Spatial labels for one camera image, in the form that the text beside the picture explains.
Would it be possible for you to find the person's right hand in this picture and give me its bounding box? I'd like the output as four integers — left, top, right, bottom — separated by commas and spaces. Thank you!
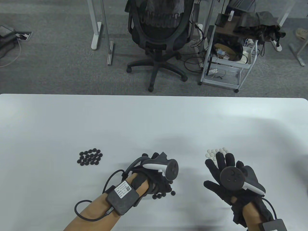
204, 152, 275, 228

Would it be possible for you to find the person's left hand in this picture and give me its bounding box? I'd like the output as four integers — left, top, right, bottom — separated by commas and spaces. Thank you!
126, 152, 173, 196

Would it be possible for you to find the mixed black white go stones pile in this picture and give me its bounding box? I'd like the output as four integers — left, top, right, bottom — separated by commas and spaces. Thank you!
152, 190, 176, 199

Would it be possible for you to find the sorted white go stones group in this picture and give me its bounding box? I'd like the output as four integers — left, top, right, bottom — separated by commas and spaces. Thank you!
206, 147, 228, 159

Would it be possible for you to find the sorted black go stones group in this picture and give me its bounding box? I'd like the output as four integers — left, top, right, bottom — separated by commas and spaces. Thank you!
77, 149, 103, 166

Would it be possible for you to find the person's left forearm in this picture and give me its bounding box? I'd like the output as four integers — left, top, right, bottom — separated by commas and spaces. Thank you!
64, 172, 149, 231

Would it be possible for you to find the grey white right hand controller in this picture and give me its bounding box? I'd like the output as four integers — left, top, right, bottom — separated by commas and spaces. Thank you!
220, 167, 266, 195

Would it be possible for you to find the grey white hand controller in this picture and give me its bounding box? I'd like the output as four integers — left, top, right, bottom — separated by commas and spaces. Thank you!
142, 159, 180, 181
220, 167, 266, 195

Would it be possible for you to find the grey white left hand controller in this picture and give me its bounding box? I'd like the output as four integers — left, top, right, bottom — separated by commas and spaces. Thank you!
142, 159, 180, 181

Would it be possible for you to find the white utility cart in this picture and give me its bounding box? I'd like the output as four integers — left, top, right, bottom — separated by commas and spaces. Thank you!
198, 13, 259, 93

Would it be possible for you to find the black mesh office chair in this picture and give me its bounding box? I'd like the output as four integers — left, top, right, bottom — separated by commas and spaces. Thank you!
125, 0, 195, 92

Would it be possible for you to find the grey metal floor foot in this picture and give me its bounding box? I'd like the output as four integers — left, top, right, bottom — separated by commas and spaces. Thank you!
289, 43, 306, 67

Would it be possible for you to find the white desk leg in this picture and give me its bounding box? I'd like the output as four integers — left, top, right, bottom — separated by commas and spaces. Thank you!
87, 0, 103, 50
279, 0, 296, 27

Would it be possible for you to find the white power strip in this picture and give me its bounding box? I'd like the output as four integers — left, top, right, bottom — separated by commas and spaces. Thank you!
269, 38, 282, 52

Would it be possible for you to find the black power adapter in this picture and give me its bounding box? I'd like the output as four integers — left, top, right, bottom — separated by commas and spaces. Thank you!
192, 4, 200, 24

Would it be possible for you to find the black cloth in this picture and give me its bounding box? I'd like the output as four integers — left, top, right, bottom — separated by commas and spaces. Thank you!
233, 11, 287, 41

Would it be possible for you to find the tan shoe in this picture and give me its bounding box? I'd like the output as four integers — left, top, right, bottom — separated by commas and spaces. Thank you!
296, 28, 308, 40

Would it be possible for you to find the floor socket box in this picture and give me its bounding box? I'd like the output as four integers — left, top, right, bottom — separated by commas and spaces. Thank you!
15, 31, 33, 41

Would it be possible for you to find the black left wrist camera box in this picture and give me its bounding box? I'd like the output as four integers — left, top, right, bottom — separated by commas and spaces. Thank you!
107, 180, 140, 216

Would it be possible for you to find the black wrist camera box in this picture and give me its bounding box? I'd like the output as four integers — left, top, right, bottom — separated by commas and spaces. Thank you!
107, 180, 140, 216
262, 218, 288, 231

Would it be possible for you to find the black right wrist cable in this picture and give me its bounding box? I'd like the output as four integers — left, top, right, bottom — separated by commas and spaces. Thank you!
262, 197, 278, 220

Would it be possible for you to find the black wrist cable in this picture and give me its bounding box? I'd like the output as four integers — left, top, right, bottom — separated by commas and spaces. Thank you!
262, 197, 278, 220
74, 156, 145, 221

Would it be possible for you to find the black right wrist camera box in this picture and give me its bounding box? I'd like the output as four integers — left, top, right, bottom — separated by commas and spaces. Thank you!
262, 218, 288, 231

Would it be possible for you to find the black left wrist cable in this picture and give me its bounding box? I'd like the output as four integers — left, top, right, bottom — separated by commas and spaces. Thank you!
74, 156, 145, 221

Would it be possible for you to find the aluminium profile post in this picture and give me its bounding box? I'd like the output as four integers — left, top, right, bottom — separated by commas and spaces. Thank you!
100, 0, 114, 65

